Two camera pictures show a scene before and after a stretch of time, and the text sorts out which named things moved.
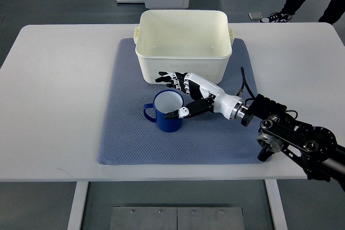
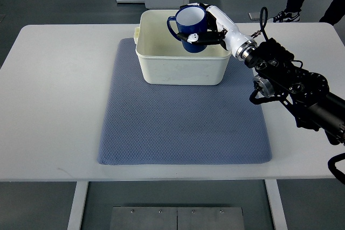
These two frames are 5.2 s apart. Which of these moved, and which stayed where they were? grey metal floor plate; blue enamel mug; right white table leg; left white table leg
Moved: blue enamel mug
Stayed: left white table leg; grey metal floor plate; right white table leg
